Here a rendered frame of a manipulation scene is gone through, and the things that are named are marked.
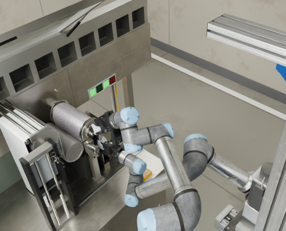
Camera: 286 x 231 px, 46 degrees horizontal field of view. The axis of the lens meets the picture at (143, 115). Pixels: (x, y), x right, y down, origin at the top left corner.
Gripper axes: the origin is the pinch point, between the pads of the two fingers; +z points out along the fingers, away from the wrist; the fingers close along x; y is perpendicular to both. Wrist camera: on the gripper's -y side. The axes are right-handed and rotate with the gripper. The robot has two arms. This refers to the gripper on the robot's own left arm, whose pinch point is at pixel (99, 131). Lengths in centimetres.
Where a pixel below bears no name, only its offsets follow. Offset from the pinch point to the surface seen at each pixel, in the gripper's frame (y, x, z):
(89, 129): 2.5, -0.7, 10.0
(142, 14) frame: 46, -87, 24
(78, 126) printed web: 6.8, 2.6, 13.0
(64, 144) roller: 2.6, 12.2, 17.9
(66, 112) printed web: 16.5, 0.1, 21.9
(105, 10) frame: 57, -54, 15
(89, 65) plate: 33, -33, 31
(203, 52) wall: -12, -264, 152
